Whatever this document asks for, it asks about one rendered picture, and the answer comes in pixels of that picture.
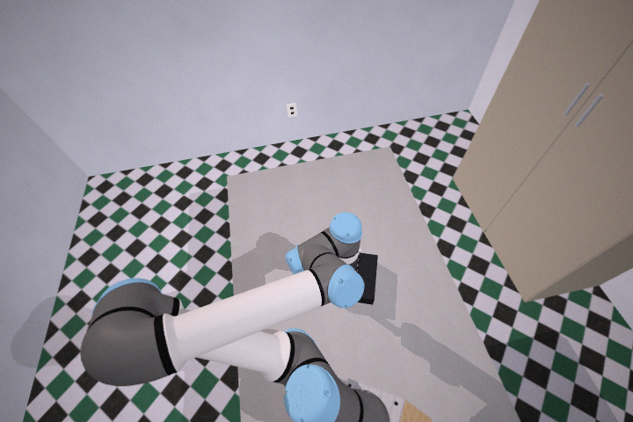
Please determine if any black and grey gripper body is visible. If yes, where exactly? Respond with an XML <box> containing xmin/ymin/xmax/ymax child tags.
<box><xmin>340</xmin><ymin>248</ymin><xmax>361</xmax><ymax>270</ymax></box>

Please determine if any black lighting desk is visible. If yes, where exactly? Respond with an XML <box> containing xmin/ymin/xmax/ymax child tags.
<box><xmin>355</xmin><ymin>252</ymin><xmax>378</xmax><ymax>304</ymax></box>

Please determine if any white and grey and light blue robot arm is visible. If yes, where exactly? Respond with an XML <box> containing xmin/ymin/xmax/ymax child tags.
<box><xmin>80</xmin><ymin>212</ymin><xmax>389</xmax><ymax>422</ymax></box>

